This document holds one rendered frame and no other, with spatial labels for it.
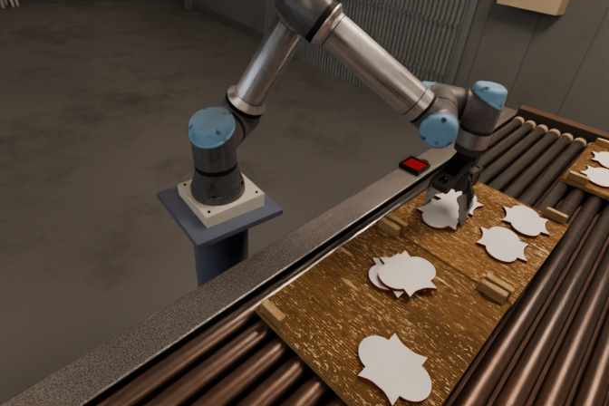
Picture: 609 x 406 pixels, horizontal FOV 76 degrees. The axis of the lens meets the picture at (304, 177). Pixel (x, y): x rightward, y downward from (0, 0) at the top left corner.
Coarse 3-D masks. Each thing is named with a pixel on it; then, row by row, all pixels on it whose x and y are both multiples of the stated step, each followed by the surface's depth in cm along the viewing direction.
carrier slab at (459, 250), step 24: (480, 192) 117; (408, 216) 104; (480, 216) 107; (504, 216) 108; (408, 240) 97; (432, 240) 97; (456, 240) 98; (528, 240) 100; (552, 240) 101; (456, 264) 91; (480, 264) 91; (504, 264) 92; (528, 264) 93
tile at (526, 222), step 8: (504, 208) 110; (512, 208) 110; (520, 208) 110; (528, 208) 110; (512, 216) 107; (520, 216) 107; (528, 216) 107; (536, 216) 108; (512, 224) 104; (520, 224) 104; (528, 224) 104; (536, 224) 104; (544, 224) 105; (520, 232) 101; (528, 232) 101; (536, 232) 102; (544, 232) 102
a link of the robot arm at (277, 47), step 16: (272, 32) 92; (288, 32) 90; (272, 48) 94; (288, 48) 93; (256, 64) 97; (272, 64) 96; (240, 80) 103; (256, 80) 99; (272, 80) 100; (240, 96) 104; (256, 96) 103; (240, 112) 105; (256, 112) 106
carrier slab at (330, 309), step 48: (384, 240) 95; (288, 288) 81; (336, 288) 82; (288, 336) 71; (336, 336) 72; (384, 336) 73; (432, 336) 74; (480, 336) 75; (336, 384) 65; (432, 384) 66
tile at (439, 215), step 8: (432, 200) 108; (440, 200) 108; (448, 200) 108; (416, 208) 106; (424, 208) 106; (432, 208) 106; (440, 208) 106; (448, 208) 106; (456, 208) 106; (424, 216) 103; (432, 216) 103; (440, 216) 103; (448, 216) 103; (456, 216) 103; (424, 224) 102; (432, 224) 101; (440, 224) 101; (448, 224) 101; (456, 224) 101
